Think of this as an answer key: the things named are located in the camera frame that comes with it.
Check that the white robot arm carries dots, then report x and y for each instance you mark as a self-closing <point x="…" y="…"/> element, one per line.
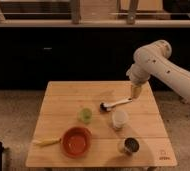
<point x="152" y="60"/>

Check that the red bowl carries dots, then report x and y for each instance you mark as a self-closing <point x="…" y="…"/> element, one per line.
<point x="76" y="142"/>

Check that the black cup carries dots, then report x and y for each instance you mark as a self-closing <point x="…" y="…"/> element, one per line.
<point x="131" y="145"/>

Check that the green cup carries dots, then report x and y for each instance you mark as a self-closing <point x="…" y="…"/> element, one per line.
<point x="85" y="115"/>

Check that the white cup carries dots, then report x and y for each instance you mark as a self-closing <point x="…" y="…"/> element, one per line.
<point x="119" y="119"/>

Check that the wooden table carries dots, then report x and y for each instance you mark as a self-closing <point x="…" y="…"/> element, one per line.
<point x="59" y="112"/>

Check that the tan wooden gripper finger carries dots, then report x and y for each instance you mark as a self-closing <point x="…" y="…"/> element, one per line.
<point x="135" y="91"/>

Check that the yellow banana toy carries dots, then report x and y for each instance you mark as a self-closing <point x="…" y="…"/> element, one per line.
<point x="46" y="142"/>

